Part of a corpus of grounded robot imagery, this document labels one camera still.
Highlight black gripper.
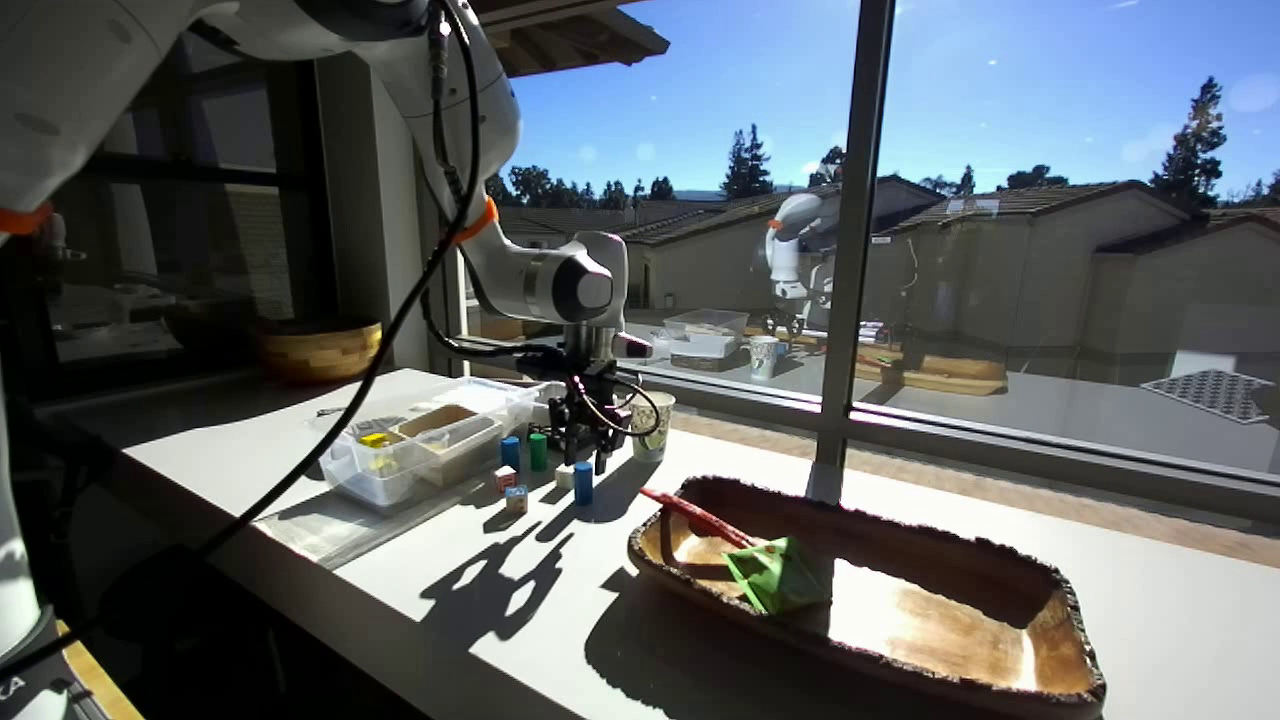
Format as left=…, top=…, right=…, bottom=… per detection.
left=547, top=366, right=637, bottom=476

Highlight blue cylinder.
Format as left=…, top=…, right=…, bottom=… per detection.
left=570, top=462, right=596, bottom=508

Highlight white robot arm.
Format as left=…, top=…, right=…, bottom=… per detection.
left=0, top=0, right=626, bottom=464

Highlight green cylinder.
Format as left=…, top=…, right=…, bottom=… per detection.
left=528, top=427, right=553, bottom=473

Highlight paper cup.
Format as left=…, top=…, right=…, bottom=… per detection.
left=630, top=393, right=677, bottom=462

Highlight pink block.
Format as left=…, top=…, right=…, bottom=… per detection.
left=492, top=464, right=520, bottom=491

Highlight red snack packet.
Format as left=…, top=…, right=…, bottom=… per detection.
left=641, top=488, right=753, bottom=550

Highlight clear plastic bin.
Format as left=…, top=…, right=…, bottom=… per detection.
left=321, top=386, right=531, bottom=508

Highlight green packet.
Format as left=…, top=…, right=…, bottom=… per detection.
left=724, top=537, right=830, bottom=616

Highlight wooden bowl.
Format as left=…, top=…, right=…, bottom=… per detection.
left=256, top=323, right=383, bottom=386

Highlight large wooden tray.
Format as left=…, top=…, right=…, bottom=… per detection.
left=626, top=476, right=1108, bottom=720

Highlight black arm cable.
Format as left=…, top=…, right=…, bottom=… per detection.
left=0, top=0, right=667, bottom=673

